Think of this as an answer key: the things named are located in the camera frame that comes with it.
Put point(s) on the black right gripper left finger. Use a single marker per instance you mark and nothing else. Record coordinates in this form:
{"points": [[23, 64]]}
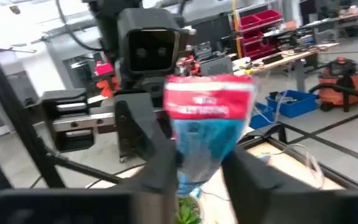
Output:
{"points": [[157, 186]]}

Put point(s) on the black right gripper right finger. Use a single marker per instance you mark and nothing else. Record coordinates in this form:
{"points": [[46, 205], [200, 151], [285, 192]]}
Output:
{"points": [[250, 183]]}

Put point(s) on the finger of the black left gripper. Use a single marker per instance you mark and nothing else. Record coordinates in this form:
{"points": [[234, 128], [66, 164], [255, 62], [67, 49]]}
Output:
{"points": [[135, 127]]}

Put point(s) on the red and blue granola bar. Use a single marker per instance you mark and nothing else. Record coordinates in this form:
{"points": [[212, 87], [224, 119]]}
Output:
{"points": [[207, 130]]}

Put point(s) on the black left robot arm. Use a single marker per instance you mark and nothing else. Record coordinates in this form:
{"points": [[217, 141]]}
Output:
{"points": [[107, 21]]}

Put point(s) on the green succulent in pot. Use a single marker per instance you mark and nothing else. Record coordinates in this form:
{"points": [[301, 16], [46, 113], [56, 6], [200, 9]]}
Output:
{"points": [[186, 213]]}

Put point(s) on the pink and orange object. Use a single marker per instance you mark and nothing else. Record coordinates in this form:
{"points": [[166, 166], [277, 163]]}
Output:
{"points": [[106, 79]]}

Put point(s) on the clear plastic container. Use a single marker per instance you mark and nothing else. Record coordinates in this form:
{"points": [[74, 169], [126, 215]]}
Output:
{"points": [[309, 168]]}

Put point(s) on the blue plastic bin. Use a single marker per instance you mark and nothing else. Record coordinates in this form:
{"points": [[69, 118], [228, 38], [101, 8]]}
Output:
{"points": [[261, 116], [294, 104]]}

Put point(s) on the orange shop vacuum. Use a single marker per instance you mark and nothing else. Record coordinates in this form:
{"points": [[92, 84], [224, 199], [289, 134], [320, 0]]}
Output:
{"points": [[337, 84]]}

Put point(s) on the wooden workbench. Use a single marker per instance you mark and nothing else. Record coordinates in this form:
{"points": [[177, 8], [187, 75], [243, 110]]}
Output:
{"points": [[291, 57]]}

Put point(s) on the yellow vertical pole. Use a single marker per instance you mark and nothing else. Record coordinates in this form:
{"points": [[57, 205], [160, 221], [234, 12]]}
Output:
{"points": [[236, 28]]}

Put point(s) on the red storage bin shelf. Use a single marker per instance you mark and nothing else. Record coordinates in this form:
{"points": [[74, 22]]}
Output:
{"points": [[259, 31]]}

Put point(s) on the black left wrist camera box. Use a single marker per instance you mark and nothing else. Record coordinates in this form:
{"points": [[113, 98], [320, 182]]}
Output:
{"points": [[152, 46]]}

